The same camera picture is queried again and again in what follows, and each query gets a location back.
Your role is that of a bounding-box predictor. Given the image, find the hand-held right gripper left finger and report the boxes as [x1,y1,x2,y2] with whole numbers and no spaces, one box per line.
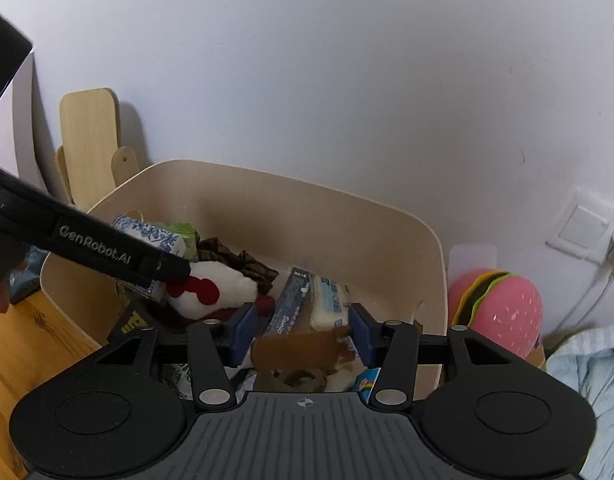
[94,302,260,409]

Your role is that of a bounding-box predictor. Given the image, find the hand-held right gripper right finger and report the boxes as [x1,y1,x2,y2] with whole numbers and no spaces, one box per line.
[348,302,518,410]

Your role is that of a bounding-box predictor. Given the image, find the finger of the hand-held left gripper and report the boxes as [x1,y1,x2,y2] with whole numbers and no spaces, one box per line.
[141,246,194,287]

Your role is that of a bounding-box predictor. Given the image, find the green snack packet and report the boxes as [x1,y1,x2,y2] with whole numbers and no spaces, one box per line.
[151,221,200,262]

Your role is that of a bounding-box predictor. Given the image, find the blue white milk carton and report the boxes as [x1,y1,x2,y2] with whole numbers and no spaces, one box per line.
[111,214,184,303]

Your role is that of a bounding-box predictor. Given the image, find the beige storage bin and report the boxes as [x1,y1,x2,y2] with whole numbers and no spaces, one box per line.
[39,159,450,403]

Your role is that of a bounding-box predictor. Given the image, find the white blue packet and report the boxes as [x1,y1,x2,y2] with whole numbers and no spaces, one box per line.
[308,275,352,332]

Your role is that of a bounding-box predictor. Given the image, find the colourful blue card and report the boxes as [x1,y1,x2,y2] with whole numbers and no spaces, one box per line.
[353,366,384,406]

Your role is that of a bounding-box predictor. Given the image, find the white plush toy red bow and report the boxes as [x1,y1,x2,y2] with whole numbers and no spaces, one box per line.
[166,259,260,322]

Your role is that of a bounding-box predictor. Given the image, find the blue grey toothpaste box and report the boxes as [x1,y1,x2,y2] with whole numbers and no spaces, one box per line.
[266,266,314,338]

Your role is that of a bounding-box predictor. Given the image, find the dark teal packet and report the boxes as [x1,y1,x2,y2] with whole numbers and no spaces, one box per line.
[9,246,50,305]

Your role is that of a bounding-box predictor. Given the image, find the brown checkered cloth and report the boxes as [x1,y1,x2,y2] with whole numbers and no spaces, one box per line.
[194,237,280,297]

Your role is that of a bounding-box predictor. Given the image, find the black yellow packet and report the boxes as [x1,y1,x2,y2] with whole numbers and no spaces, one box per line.
[106,307,150,347]

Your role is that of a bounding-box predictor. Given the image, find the white green printed packet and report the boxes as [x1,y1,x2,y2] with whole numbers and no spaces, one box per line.
[159,361,194,402]

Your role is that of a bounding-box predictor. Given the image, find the wooden cutting boards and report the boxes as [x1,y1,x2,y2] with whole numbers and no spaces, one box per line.
[55,88,140,211]

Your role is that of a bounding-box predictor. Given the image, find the white board panel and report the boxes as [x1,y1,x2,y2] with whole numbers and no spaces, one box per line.
[0,47,55,196]

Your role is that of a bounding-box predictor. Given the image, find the wooden desk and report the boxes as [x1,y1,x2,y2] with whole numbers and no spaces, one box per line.
[0,280,110,441]

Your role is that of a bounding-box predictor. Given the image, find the white plastic card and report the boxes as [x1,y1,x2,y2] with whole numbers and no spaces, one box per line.
[447,243,498,293]

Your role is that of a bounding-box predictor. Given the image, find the pink hamburger toy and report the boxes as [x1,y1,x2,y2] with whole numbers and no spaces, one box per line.
[447,270,544,359]

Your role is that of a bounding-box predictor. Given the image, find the black flat panel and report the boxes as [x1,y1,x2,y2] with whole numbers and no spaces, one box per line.
[0,10,34,127]

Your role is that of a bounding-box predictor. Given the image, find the orange patterned mat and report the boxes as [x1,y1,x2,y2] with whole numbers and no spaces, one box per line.
[528,342,548,372]

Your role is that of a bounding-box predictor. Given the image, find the light blue cloth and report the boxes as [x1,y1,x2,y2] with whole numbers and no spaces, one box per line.
[544,321,614,478]

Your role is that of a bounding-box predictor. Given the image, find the white power cable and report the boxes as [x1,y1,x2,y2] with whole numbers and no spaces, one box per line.
[541,262,614,337]

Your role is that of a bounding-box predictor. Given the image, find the white wall switch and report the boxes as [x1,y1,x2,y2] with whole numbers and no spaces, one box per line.
[546,185,614,264]

